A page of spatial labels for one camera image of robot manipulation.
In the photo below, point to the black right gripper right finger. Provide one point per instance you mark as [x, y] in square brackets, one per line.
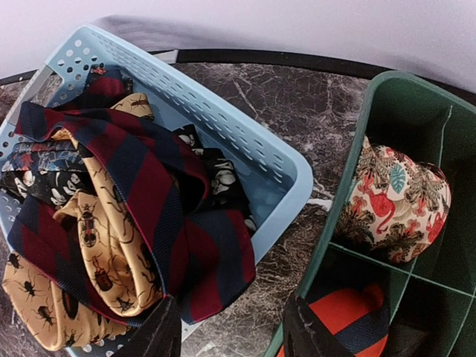
[309, 333]

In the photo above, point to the navy red floral tie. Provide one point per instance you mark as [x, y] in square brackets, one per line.
[49, 156]

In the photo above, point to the rolled orange navy striped tie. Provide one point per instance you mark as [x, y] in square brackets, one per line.
[368, 335]

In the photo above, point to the rolled cream tropical print tie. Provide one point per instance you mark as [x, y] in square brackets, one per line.
[395, 208]

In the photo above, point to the yellow beetle print tie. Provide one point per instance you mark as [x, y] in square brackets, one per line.
[112, 253]

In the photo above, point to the green divided organizer tray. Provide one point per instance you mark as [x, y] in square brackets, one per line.
[433, 125]

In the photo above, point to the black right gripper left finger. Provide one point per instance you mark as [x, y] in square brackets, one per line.
[159, 335]

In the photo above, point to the red navy striped tie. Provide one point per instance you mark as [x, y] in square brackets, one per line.
[203, 256]

